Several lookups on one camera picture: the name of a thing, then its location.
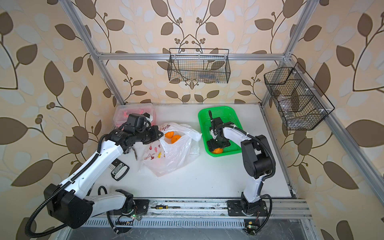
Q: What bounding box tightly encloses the small metal connector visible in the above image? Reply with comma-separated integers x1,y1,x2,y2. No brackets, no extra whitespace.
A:
122,146,138,161

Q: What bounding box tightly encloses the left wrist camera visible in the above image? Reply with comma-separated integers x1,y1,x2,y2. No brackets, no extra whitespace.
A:
143,113,154,122

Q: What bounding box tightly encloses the black white handheld device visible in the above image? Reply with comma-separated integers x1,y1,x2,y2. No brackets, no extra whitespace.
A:
109,159,130,182

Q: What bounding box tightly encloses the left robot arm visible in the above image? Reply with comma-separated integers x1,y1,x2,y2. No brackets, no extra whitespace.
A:
25,126,164,238

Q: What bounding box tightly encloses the green plastic basket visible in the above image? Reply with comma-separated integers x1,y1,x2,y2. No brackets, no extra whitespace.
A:
198,106,243,157

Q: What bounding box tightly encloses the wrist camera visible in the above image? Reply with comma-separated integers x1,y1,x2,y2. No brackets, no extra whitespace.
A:
143,113,154,122
209,110,224,135

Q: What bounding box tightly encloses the screwdriver on rail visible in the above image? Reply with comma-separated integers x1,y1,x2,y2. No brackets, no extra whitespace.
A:
151,205,181,210

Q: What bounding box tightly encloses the orange fruit two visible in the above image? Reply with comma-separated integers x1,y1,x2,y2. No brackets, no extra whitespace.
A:
171,135,181,144

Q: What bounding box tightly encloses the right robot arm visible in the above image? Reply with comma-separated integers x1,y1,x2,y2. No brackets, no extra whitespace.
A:
207,120,276,216

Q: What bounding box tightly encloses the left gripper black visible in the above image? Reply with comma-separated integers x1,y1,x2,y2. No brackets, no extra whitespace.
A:
133,125,164,144

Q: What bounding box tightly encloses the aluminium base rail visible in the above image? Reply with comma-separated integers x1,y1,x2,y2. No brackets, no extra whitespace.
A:
64,197,313,229

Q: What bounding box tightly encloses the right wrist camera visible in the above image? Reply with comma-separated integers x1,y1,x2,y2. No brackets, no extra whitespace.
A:
209,110,224,135

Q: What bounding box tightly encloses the white printed plastic bag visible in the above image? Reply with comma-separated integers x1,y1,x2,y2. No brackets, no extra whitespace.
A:
139,123,202,177

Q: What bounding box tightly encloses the pink transparent storage box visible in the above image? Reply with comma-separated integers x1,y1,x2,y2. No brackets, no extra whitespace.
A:
113,103,156,128

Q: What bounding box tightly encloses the black wire basket back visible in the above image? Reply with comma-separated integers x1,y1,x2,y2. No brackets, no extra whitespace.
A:
167,48,231,84

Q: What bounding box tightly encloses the black wire basket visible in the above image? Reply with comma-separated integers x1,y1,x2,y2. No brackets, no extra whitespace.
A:
264,63,335,131
167,48,231,84

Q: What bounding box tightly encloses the orange fruit four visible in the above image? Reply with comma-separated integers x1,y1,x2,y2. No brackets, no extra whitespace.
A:
212,148,224,155

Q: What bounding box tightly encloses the black wire basket right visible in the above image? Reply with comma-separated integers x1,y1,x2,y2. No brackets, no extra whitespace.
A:
264,63,335,131

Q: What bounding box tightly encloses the orange fruit one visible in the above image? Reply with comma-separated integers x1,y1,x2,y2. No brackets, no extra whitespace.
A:
165,132,174,139

